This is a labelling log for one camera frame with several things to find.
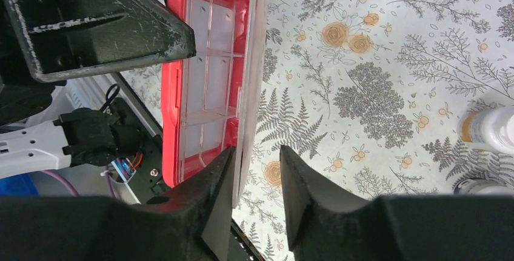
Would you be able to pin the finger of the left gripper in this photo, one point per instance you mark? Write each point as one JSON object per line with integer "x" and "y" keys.
{"x": 56, "y": 40}

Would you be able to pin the floral patterned table mat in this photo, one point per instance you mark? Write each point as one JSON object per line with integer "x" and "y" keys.
{"x": 370, "y": 94}

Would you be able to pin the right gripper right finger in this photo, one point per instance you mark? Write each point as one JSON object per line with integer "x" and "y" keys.
{"x": 326, "y": 222}

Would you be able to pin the white orange pill bottle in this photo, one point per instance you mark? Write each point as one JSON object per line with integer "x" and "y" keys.
{"x": 489, "y": 130}

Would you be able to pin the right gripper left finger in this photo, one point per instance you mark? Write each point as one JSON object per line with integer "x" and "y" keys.
{"x": 63, "y": 228}

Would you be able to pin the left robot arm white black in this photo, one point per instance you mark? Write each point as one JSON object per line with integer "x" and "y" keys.
{"x": 84, "y": 136}

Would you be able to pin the white dark pill bottle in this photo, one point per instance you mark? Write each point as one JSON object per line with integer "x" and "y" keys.
{"x": 480, "y": 186}

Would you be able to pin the red pill organizer box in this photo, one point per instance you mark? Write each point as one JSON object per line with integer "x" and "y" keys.
{"x": 210, "y": 101}

